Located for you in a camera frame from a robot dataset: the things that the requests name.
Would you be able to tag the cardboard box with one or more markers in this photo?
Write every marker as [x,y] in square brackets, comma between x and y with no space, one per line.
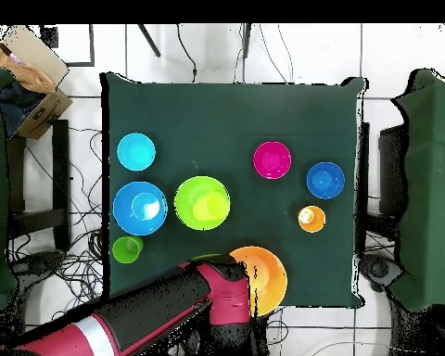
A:
[40,115]

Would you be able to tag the large yellow-orange bowl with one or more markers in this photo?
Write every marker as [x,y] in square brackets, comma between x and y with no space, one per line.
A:
[270,278]

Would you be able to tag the yellow cup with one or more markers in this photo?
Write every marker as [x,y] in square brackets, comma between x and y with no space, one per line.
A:
[209,205]

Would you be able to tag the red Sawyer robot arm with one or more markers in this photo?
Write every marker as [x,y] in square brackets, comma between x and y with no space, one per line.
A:
[152,307]

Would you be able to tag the orange cup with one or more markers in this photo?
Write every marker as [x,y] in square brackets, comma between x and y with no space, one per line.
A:
[311,219]

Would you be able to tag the small dark blue bowl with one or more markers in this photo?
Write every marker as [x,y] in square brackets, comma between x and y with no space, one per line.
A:
[325,180]

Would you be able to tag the small light blue bowl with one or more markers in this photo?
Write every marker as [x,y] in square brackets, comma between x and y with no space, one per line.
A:
[136,152]

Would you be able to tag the pink bowl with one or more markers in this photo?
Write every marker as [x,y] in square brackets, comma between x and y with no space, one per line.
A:
[272,160]

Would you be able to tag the green cup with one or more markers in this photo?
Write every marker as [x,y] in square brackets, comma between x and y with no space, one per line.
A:
[124,252]

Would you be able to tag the green bowl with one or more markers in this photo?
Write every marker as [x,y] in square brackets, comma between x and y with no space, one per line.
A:
[189,193]

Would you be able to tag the black stool frame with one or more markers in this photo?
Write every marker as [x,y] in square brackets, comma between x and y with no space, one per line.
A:
[61,167]

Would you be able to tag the brown cloth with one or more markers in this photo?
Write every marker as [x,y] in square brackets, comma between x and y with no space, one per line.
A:
[29,76]

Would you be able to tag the dark blue cloth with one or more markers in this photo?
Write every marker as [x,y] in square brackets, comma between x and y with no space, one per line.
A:
[16,107]

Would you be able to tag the dark green tablecloth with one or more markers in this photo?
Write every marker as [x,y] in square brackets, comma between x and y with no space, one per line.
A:
[226,122]

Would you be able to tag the large blue bowl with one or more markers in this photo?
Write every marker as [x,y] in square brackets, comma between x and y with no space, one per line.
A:
[129,222]

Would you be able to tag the black chair base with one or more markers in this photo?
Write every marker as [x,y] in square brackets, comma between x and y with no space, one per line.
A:
[40,261]

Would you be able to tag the black tripod leg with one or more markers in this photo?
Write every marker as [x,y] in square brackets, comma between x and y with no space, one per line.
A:
[150,41]
[246,40]

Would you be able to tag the black metal frame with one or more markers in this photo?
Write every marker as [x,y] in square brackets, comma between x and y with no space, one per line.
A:
[50,37]

